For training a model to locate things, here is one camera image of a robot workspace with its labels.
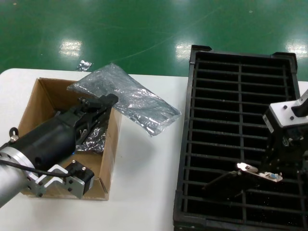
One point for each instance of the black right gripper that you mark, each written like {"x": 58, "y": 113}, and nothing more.
{"x": 276, "y": 149}

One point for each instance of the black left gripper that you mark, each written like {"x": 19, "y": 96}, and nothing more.
{"x": 48, "y": 142}

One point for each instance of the graphics card with metal bracket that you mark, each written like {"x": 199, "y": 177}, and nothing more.
{"x": 262, "y": 173}

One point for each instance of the grey antistatic plastic bag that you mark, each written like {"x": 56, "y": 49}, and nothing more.
{"x": 134, "y": 103}

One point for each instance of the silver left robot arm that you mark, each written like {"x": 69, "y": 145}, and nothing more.
{"x": 9, "y": 175}

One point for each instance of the bagged graphics card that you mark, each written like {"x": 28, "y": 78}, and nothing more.
{"x": 96, "y": 142}

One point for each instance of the brown cardboard box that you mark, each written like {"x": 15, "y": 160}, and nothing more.
{"x": 48, "y": 96}

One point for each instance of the black slotted plastic container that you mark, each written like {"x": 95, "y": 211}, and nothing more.
{"x": 241, "y": 96}

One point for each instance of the crumpled foil scrap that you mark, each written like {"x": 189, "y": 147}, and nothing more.
{"x": 83, "y": 65}

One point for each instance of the left wrist camera silver mount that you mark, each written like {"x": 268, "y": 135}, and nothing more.
{"x": 77, "y": 185}

